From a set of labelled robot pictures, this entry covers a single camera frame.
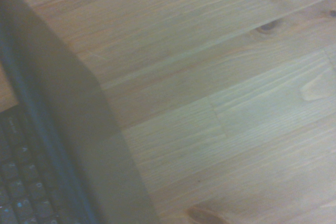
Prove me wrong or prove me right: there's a black laptop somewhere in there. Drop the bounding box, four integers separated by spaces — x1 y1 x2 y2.
0 0 161 224

